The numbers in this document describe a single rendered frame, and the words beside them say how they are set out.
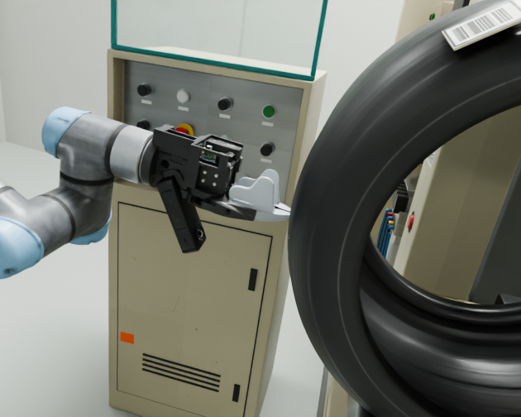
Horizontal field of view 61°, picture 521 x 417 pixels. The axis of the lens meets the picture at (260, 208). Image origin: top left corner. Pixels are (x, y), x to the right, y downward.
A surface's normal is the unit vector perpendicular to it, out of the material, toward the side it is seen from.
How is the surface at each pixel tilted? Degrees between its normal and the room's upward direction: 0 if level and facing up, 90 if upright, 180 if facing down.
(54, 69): 90
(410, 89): 61
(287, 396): 0
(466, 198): 90
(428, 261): 90
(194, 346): 90
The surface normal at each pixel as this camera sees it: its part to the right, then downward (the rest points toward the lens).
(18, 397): 0.13, -0.91
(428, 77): -0.59, -0.35
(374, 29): -0.36, 0.32
